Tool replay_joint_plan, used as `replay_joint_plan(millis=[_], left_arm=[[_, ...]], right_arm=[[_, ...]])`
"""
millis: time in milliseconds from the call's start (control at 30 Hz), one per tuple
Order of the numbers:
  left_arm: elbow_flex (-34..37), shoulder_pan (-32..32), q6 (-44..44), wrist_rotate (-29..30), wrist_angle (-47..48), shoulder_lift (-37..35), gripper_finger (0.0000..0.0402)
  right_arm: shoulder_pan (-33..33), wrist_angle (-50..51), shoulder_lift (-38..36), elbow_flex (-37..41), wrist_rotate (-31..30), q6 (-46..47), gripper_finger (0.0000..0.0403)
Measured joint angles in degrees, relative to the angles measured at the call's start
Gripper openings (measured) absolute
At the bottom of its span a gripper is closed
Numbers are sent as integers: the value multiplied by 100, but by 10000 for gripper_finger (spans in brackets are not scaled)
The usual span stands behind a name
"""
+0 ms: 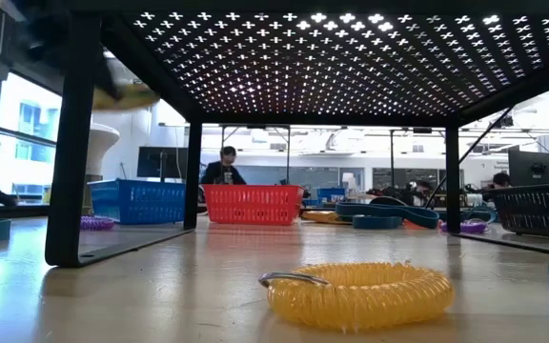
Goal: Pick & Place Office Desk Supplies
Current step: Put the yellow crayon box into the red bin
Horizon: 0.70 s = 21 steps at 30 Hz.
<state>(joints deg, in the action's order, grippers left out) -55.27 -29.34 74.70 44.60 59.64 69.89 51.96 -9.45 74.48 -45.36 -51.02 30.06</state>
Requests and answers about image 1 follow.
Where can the white mushroom table lamp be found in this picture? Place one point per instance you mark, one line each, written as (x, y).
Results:
(100, 143)

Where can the black chair back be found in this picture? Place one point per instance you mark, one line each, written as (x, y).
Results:
(386, 200)

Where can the person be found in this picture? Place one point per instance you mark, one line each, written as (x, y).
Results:
(222, 174)
(422, 190)
(501, 180)

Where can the blue storage bin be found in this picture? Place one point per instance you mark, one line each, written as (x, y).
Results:
(331, 194)

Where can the black computer monitor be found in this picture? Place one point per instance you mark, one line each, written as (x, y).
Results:
(160, 162)
(532, 167)

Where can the black plastic basket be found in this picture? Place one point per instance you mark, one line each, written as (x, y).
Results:
(541, 209)

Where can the yellow green crayon box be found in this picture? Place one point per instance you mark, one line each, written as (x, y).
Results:
(322, 217)

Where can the yellow spiral wrist coil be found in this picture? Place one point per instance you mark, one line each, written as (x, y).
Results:
(360, 305)

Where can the red plastic basket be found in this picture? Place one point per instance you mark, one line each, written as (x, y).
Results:
(250, 205)

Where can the black perforated metal shelf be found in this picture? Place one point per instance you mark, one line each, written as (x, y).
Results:
(72, 143)

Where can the purple spiral wrist coil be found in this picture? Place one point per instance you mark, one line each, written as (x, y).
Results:
(474, 227)
(95, 224)

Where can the blue plastic basket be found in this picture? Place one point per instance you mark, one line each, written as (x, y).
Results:
(136, 202)

